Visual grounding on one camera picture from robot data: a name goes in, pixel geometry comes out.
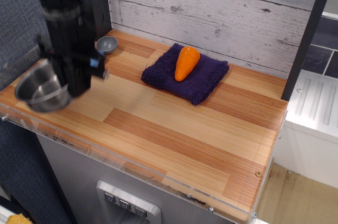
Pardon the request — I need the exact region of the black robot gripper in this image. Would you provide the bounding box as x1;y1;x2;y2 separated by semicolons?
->
36;10;106;97

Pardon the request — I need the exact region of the stainless steel pot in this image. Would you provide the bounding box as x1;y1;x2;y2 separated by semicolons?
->
15;59;73;113

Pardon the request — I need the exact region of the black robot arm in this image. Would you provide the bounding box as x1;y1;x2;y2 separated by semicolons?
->
36;0;106;97

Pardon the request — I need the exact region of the blue grey toy scoop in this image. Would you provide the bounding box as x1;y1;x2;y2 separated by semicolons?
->
90;36;118;68

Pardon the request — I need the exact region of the clear acrylic table guard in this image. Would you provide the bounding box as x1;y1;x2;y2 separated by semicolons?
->
1;100;263;223

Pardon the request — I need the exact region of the purple folded towel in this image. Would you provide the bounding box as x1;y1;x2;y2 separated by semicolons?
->
141;43;229;105

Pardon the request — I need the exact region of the orange toy carrot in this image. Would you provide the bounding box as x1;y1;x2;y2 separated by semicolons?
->
174;46;201;82

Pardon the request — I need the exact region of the grey toy appliance cabinet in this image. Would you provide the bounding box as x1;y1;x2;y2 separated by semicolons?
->
37;136;229;223

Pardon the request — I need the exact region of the yellow object bottom left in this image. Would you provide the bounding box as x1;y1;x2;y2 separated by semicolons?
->
6;214;33;224

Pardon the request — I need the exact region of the white toy sink unit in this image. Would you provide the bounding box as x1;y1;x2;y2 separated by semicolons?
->
273;70;337;188

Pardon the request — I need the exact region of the black left frame post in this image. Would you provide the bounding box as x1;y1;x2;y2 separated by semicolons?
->
91;0;111;40

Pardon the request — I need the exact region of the black frame post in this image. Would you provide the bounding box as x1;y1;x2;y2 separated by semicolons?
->
281;0;327;101
91;0;111;40

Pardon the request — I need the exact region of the black right frame post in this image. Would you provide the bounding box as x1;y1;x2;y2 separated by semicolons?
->
281;0;327;101

